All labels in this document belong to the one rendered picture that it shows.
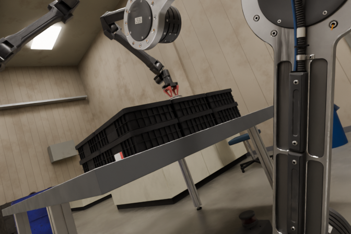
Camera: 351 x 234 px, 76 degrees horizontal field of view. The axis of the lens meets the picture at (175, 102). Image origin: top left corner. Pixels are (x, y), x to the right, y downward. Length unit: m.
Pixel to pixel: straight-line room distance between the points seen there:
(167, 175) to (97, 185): 2.74
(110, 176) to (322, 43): 0.42
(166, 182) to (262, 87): 2.39
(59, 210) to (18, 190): 7.69
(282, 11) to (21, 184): 8.48
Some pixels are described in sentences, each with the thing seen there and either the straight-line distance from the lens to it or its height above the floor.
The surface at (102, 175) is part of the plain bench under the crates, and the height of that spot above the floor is 0.69.
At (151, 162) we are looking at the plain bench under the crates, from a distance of 0.42.
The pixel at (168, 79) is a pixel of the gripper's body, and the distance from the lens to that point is 1.54.
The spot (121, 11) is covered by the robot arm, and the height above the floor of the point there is 1.51.
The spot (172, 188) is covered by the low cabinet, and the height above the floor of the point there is 0.19.
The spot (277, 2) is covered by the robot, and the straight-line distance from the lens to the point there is 0.51.
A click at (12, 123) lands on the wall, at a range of 9.01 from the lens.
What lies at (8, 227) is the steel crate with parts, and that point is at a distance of 7.34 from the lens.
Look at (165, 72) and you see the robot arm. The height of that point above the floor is 1.17.
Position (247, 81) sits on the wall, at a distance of 4.44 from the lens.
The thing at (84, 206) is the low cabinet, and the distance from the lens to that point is 6.69.
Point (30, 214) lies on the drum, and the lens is 3.06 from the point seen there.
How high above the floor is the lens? 0.69
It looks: 10 degrees up
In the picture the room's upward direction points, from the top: 21 degrees counter-clockwise
